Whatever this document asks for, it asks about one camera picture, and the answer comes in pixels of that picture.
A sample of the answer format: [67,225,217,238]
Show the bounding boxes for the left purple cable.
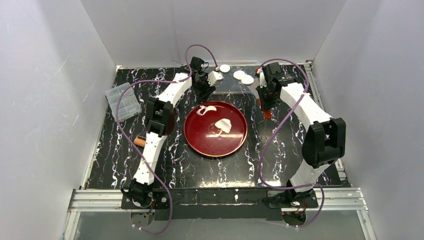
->
[114,43,220,235]

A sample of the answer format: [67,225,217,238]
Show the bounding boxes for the wooden dough roller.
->
[133,136,146,148]

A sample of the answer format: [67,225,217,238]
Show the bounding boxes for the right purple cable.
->
[256,58,326,229]

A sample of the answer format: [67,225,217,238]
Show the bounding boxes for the aluminium frame rail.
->
[68,189,125,212]

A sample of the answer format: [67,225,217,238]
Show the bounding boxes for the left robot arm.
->
[121,56,216,205]

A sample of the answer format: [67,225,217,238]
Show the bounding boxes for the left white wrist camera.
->
[207,71,224,87]

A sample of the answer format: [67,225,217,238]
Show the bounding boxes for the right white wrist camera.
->
[255,68,267,88]

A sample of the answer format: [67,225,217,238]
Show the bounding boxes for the white dough ball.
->
[214,118,232,134]

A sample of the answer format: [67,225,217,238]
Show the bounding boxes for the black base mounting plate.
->
[120,187,324,222]

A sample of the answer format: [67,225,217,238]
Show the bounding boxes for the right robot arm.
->
[255,58,347,195]

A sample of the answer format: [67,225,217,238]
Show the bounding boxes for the round red tray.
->
[183,101,248,158]

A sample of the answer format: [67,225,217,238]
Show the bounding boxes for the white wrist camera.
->
[207,71,224,87]
[255,68,267,88]

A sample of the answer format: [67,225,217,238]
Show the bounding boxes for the cut round dumpling wrapper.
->
[240,74,255,85]

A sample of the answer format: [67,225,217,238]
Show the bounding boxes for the clear plastic tray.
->
[215,60,261,95]

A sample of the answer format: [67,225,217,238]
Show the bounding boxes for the flat white dumpling wrapper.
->
[233,70,246,81]
[219,64,231,73]

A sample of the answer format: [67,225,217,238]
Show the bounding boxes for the white dough scrap strip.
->
[196,105,217,116]

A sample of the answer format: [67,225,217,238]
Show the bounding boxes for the clear compartment screw box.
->
[105,82,141,122]

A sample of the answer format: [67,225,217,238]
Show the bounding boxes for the purple cable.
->
[256,58,326,229]
[114,43,220,235]

